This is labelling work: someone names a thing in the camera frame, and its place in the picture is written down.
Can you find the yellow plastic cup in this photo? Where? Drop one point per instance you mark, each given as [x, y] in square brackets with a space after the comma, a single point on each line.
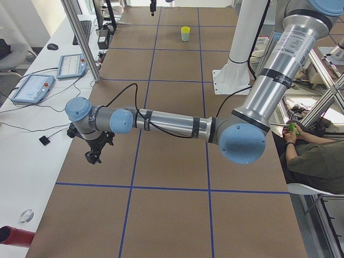
[185, 30]

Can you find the small black square pad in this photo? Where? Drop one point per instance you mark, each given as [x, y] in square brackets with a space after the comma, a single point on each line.
[44, 140]

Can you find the near blue teach pendant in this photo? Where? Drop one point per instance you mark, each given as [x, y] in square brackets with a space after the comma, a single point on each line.
[33, 89]

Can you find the black power adapter box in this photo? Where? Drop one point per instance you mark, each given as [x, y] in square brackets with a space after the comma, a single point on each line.
[103, 39]

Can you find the black computer mouse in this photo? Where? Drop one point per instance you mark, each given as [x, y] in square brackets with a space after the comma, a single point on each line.
[52, 47]

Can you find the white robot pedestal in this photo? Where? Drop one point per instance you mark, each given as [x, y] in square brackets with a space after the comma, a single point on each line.
[234, 75]

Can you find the far blue teach pendant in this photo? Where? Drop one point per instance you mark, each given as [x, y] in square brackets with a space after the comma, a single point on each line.
[71, 66]

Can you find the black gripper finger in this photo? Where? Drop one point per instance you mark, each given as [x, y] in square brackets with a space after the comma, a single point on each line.
[152, 7]
[93, 157]

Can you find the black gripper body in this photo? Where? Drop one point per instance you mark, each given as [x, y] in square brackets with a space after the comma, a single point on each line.
[95, 145]

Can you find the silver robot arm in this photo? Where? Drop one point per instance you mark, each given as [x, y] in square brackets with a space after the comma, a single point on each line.
[242, 136]

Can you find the aluminium frame post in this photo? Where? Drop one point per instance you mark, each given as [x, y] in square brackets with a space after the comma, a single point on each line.
[82, 41]

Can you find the red cylinder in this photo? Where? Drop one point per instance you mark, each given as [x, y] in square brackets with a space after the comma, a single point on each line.
[16, 237]

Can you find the blue teach pendant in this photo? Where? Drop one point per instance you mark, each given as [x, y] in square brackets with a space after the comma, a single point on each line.
[71, 66]
[33, 89]

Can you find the green handheld controller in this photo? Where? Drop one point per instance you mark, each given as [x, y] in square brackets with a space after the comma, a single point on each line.
[292, 127]

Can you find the seated person dark shirt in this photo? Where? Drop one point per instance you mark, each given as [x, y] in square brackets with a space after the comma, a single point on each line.
[310, 160]

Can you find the green plastic cup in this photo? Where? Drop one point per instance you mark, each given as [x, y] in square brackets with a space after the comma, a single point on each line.
[185, 36]

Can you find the black keyboard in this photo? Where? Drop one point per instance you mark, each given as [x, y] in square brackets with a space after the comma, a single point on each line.
[86, 28]

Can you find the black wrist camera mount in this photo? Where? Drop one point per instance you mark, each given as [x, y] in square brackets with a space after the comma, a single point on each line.
[72, 131]

